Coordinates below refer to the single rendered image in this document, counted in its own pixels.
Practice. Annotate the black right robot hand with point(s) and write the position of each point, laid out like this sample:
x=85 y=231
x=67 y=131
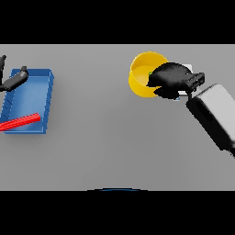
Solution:
x=173 y=78

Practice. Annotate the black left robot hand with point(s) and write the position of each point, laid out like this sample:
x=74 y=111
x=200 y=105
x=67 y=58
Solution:
x=15 y=80

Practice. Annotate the yellow bowl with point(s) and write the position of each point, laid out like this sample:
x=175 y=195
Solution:
x=141 y=76

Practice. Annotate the red beaker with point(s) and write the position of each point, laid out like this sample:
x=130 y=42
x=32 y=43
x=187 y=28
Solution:
x=20 y=121

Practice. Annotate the green nut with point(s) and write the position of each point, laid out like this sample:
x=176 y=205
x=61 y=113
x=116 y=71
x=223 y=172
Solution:
x=150 y=73

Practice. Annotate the blue tray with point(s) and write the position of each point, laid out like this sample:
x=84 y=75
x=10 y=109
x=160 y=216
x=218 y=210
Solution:
x=30 y=98

